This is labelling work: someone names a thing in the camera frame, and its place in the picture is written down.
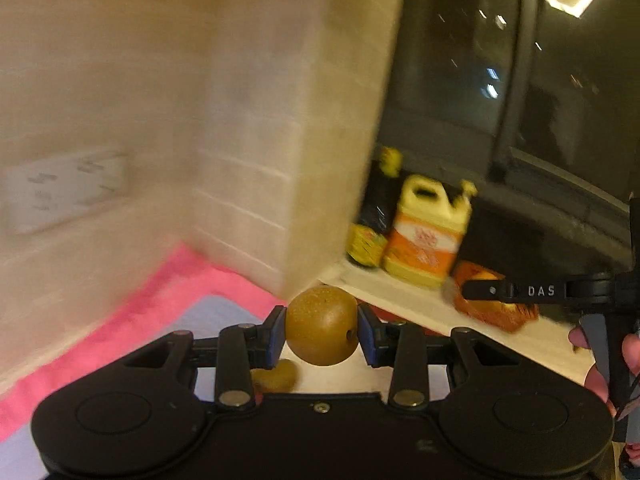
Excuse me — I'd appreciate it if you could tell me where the brown kiwi fruit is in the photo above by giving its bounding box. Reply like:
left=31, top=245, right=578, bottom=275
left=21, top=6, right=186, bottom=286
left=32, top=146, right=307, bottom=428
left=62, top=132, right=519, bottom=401
left=285, top=285, right=358, bottom=366

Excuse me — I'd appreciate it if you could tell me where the person's hand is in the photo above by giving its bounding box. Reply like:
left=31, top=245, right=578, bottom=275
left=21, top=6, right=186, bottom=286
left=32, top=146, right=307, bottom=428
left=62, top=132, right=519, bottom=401
left=568, top=324, right=640, bottom=468

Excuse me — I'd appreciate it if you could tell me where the brown fruit under gripper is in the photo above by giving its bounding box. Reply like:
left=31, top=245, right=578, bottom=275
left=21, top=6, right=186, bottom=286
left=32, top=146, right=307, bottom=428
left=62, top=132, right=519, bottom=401
left=250, top=359, right=299, bottom=393

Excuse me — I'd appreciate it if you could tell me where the pink and lavender mat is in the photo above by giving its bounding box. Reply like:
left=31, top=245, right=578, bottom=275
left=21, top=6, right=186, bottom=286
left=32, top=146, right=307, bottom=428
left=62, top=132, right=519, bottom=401
left=1, top=246, right=281, bottom=479

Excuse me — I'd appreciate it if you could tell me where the red white fruit box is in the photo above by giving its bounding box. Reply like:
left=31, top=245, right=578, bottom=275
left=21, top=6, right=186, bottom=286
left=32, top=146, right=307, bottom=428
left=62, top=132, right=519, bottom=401
left=319, top=260, right=593, bottom=382

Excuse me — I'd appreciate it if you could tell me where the orange mesh basket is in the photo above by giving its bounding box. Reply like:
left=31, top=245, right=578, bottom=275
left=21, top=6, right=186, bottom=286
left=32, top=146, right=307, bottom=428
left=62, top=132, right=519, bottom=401
left=452, top=261, right=539, bottom=333

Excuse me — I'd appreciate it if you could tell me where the yellow oil jug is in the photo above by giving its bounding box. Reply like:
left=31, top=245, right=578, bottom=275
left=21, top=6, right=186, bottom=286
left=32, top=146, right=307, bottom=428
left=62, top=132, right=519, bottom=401
left=383, top=174, right=477, bottom=288

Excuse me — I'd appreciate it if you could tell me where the dark soy sauce bottle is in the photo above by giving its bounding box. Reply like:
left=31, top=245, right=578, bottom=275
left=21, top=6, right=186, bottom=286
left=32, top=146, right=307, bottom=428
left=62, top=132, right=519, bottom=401
left=345, top=145, right=405, bottom=269

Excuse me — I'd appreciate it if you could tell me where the dark window frame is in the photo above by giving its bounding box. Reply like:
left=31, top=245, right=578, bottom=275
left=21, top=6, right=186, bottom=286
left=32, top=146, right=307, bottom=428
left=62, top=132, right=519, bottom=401
left=378, top=0, right=639, bottom=272

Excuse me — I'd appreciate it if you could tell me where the white wall power socket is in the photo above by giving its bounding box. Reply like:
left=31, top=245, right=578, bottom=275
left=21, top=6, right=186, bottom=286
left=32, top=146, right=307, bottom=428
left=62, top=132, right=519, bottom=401
left=2, top=146, right=128, bottom=234

